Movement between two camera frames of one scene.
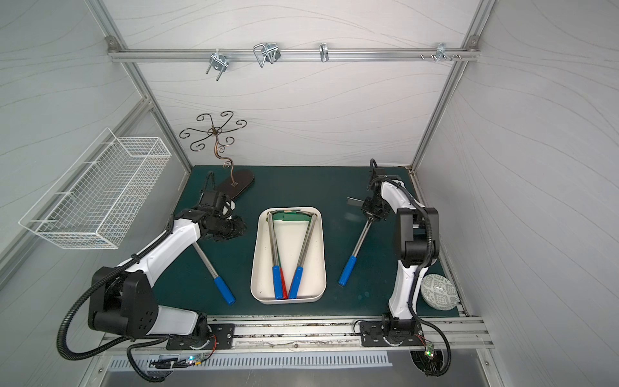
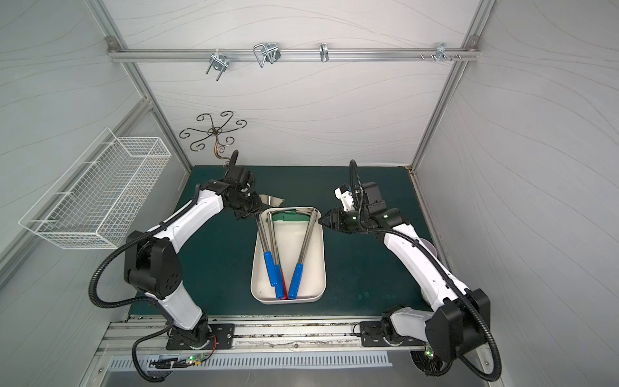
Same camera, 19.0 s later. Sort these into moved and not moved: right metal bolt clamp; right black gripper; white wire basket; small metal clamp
Moved: right black gripper
Not moved: small metal clamp; white wire basket; right metal bolt clamp
